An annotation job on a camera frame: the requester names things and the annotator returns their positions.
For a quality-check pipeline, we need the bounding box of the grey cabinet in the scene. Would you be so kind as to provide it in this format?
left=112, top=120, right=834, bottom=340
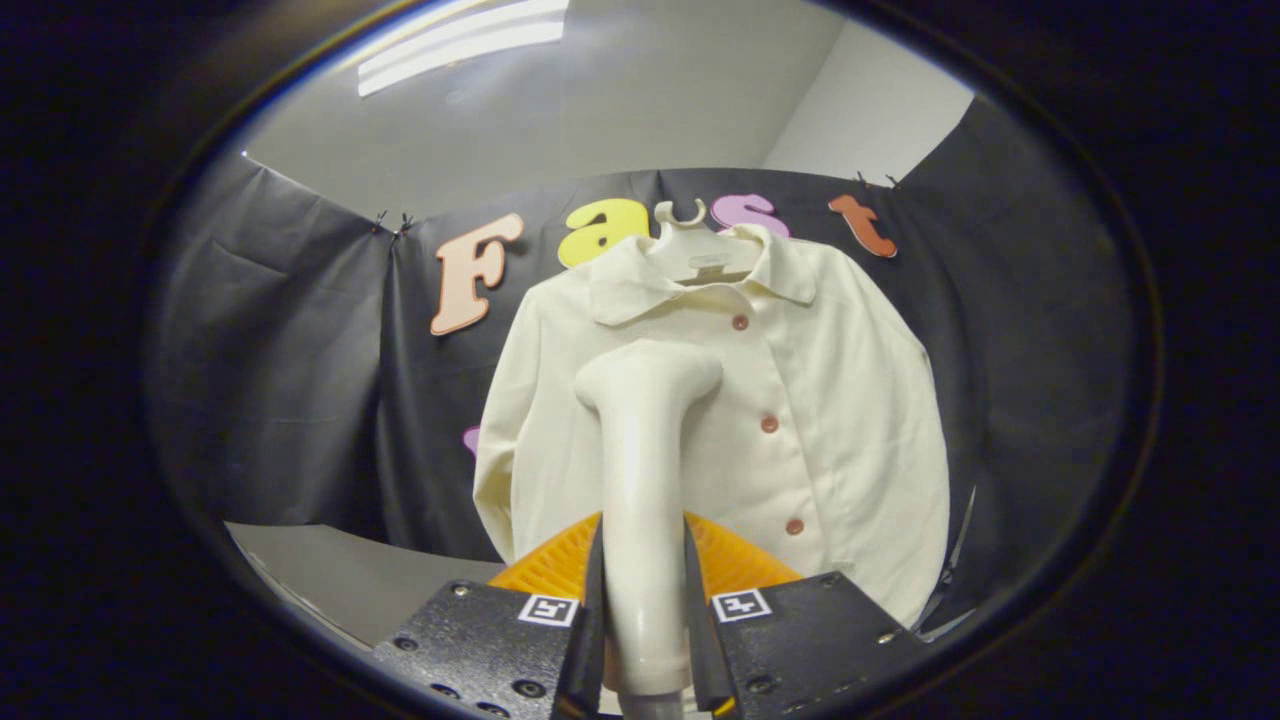
left=225, top=522, right=506, bottom=651

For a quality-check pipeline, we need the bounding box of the white clothes hanger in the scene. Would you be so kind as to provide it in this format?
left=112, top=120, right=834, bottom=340
left=648, top=198, right=767, bottom=287

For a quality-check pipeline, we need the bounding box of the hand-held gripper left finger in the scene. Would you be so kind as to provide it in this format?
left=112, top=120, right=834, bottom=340
left=372, top=512, right=607, bottom=720

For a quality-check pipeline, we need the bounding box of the black backdrop cloth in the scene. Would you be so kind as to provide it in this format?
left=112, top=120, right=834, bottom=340
left=150, top=95, right=1136, bottom=641

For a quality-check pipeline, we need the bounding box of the cream button shirt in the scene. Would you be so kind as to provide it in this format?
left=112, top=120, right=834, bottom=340
left=472, top=222, right=951, bottom=631

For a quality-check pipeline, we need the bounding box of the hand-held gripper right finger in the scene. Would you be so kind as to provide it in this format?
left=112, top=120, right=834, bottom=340
left=683, top=512, right=926, bottom=719

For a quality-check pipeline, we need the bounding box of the white garment steamer head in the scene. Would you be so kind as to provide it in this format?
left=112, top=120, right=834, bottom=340
left=574, top=338, right=724, bottom=698

